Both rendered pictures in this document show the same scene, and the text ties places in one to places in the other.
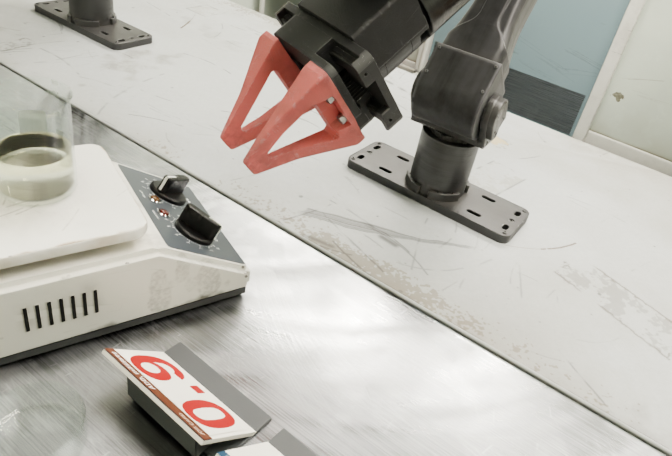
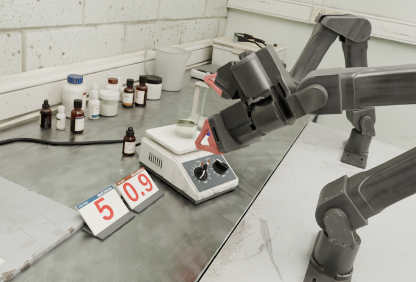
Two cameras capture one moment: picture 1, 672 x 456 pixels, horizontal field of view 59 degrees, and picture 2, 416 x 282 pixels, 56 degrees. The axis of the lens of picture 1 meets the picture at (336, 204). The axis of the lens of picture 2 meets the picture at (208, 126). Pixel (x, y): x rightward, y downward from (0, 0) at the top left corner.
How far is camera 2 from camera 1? 66 cm
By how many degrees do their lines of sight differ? 71
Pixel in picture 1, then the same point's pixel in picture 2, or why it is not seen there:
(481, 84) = (330, 195)
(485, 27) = (364, 175)
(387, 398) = (156, 240)
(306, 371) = (163, 221)
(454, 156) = (322, 240)
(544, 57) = not seen: outside the picture
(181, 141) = (284, 184)
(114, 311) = (163, 172)
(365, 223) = (270, 239)
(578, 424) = not seen: outside the picture
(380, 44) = (229, 119)
